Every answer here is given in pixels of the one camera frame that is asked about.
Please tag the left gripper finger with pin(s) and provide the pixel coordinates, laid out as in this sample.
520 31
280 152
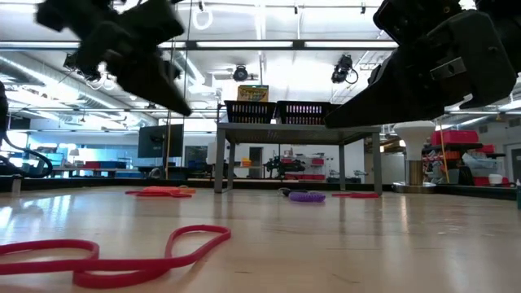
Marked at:
154 89
173 70

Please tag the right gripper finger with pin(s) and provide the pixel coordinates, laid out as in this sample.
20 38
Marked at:
375 75
399 101

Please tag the yellow green crayon box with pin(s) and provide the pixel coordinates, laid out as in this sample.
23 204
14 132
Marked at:
252 94

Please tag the black plastic basket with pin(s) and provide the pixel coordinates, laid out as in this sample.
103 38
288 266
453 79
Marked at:
334 109
303 114
248 114

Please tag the orange coil wristband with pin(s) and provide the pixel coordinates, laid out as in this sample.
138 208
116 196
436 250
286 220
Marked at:
163 189

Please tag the long red rubber band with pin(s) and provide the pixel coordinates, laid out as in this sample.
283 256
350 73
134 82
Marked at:
181 195

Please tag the purple coil wristband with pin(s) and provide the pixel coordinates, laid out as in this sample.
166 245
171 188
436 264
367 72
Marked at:
307 197

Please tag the orange rubber band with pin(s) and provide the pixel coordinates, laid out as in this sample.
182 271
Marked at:
188 190

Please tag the black rig-mounted device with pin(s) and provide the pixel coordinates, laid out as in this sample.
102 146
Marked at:
87 73
342 69

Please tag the black computer monitor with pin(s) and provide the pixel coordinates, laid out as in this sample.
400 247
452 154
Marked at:
154 142

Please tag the red plastic bin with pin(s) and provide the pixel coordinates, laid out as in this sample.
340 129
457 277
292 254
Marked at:
454 137
486 148

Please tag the grey metal table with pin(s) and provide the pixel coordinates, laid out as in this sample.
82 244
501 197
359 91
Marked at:
301 134

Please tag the white tub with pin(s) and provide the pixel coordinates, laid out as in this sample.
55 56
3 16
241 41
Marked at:
495 178

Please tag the small black background robot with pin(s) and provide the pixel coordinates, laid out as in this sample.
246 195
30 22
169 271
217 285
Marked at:
285 166

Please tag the black coil wristband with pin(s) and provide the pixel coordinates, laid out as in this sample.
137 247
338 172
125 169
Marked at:
285 190

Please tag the black round overhead camera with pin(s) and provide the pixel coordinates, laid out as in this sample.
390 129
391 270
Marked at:
240 73

